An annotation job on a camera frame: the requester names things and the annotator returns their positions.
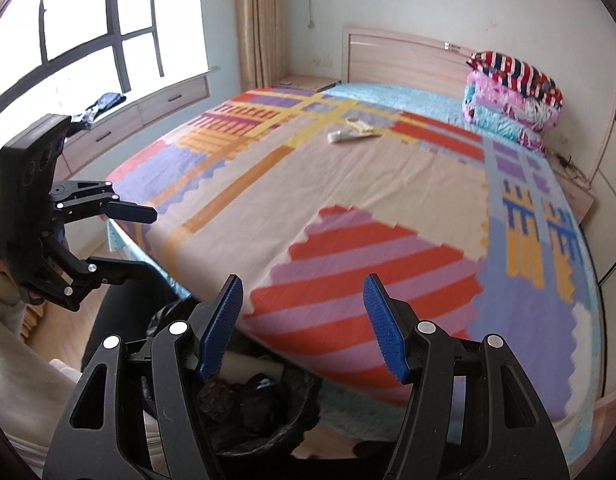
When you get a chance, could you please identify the striped pillow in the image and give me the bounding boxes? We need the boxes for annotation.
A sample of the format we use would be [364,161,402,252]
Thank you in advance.
[466,50,564,111]

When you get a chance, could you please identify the dark blue cloth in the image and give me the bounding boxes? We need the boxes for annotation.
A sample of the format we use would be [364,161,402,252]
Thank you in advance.
[70,92,129,129]

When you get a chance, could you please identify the wooden window drawer cabinet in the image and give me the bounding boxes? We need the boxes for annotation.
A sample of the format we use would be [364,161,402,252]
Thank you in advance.
[53,67,211,181]

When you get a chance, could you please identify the beige curtain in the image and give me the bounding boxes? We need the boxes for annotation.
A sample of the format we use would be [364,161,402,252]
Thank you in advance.
[232,0,291,92]

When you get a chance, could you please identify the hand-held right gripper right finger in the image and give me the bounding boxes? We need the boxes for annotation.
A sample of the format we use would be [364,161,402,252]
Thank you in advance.
[363,273,571,480]

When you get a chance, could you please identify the wooden nightstand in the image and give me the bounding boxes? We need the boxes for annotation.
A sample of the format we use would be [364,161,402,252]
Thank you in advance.
[275,73,341,92]
[542,147,596,226]

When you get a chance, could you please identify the wooden headboard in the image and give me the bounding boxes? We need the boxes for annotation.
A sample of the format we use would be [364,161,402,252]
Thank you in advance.
[341,26,489,87]

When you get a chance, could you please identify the window with dark frame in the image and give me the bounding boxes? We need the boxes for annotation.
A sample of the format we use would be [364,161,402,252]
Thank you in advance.
[0,0,211,136]

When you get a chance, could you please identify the beige wardrobe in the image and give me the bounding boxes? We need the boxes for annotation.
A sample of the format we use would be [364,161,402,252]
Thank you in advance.
[582,25,616,287]

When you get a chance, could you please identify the pink folded quilt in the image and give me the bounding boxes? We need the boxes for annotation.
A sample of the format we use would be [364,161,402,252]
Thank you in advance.
[461,70,559,154]

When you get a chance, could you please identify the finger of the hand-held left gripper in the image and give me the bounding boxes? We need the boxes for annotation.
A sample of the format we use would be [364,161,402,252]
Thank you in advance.
[50,179,158,231]
[37,232,157,311]

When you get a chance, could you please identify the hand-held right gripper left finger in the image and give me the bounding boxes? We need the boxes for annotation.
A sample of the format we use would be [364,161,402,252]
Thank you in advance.
[42,274,245,480]

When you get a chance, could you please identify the black cables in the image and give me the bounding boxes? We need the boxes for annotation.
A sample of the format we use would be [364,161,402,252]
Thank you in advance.
[548,149,591,184]

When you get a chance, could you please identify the white tube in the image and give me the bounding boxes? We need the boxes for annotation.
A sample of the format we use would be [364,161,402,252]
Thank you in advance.
[326,128,384,145]

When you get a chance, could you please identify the black bagged trash bin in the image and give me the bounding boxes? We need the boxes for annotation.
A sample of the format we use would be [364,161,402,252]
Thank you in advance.
[147,299,325,459]

